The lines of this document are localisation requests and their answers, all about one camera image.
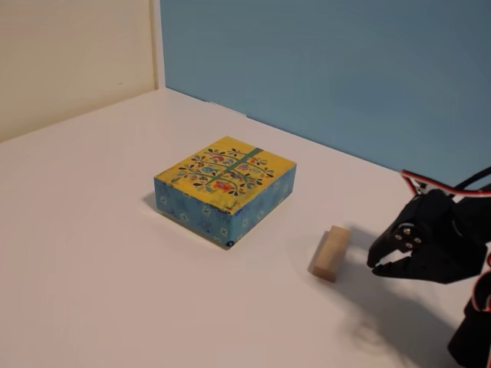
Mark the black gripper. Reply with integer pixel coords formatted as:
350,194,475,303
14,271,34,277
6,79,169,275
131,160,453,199
367,189,489,285

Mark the wooden Jenga block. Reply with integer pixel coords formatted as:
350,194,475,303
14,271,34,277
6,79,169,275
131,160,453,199
311,225,352,284

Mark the yellow blue floral box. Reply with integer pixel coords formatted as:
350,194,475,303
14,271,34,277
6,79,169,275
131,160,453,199
153,135,298,251

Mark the blue backdrop panel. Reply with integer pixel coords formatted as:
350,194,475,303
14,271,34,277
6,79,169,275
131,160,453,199
159,0,491,192

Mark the red white black servo cable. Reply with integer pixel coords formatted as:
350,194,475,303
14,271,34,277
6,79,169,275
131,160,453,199
400,169,491,204

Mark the red white black base cable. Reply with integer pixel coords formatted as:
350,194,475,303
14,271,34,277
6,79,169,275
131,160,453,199
470,248,491,312

